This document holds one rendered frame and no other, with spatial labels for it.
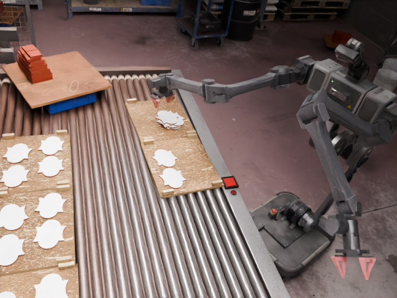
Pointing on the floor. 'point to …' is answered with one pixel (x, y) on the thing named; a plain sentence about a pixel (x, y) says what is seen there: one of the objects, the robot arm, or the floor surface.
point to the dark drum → (240, 19)
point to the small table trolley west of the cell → (187, 26)
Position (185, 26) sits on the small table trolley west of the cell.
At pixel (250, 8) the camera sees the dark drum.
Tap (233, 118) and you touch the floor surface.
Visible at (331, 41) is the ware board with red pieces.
